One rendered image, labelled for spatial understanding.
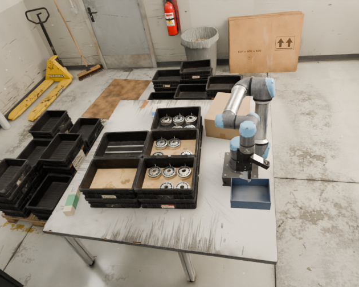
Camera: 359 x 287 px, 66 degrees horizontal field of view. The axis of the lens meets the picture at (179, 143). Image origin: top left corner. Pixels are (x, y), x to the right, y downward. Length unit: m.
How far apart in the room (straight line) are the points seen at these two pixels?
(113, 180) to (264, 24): 3.29
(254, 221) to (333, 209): 1.17
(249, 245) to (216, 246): 0.20
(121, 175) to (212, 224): 0.76
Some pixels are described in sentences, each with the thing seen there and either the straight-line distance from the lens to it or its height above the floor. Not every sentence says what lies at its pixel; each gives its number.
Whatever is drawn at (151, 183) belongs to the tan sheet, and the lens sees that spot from 1.99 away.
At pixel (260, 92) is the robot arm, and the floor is 1.37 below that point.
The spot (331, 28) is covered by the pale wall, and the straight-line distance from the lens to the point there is 4.87.
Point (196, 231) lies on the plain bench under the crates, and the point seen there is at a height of 0.70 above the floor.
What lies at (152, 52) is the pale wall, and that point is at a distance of 5.08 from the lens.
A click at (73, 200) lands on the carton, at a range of 2.23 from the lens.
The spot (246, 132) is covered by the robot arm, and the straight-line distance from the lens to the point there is 1.31.
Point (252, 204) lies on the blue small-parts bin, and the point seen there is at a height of 1.11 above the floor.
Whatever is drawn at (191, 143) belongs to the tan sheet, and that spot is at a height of 0.83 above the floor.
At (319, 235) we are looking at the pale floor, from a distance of 2.75.
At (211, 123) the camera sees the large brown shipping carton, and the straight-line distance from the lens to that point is 2.32.
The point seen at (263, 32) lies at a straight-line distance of 4.55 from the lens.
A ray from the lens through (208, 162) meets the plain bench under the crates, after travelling 2.22.
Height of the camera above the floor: 2.33
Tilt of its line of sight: 43 degrees down
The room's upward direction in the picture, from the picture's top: 12 degrees counter-clockwise
